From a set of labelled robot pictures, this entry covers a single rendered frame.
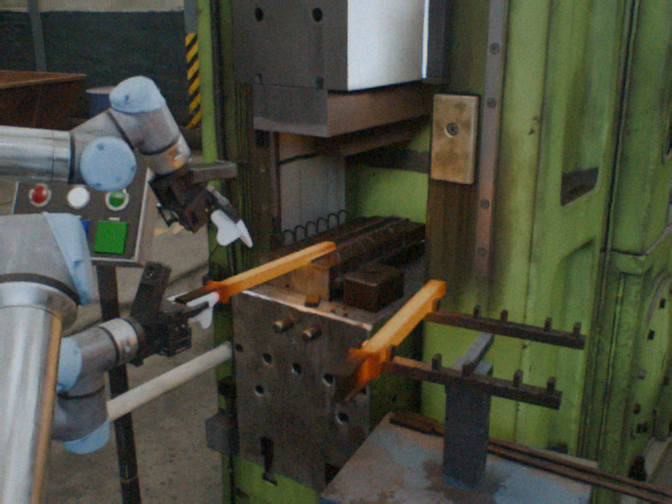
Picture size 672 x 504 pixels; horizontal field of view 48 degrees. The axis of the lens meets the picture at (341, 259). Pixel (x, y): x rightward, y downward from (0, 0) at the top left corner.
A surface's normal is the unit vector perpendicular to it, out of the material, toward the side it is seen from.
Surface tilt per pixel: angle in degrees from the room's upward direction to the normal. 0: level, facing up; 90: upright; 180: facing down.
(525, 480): 0
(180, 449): 0
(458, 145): 90
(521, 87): 90
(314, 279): 90
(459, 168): 90
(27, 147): 66
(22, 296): 80
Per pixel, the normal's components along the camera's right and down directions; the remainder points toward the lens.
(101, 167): 0.44, 0.29
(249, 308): -0.58, 0.26
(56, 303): 0.71, 0.29
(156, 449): 0.00, -0.95
